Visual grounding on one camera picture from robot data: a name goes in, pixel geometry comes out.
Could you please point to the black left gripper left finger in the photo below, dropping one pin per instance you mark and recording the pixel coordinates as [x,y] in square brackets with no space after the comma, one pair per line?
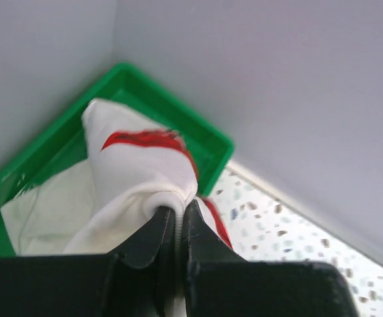
[143,277]

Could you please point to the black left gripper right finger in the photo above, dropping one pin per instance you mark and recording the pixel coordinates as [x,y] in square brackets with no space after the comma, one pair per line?
[211,270]

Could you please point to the white printed t shirt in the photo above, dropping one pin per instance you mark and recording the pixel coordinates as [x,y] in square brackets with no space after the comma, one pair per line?
[133,166]

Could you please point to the green plastic tray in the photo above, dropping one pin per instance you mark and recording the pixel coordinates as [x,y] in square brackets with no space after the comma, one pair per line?
[62,143]

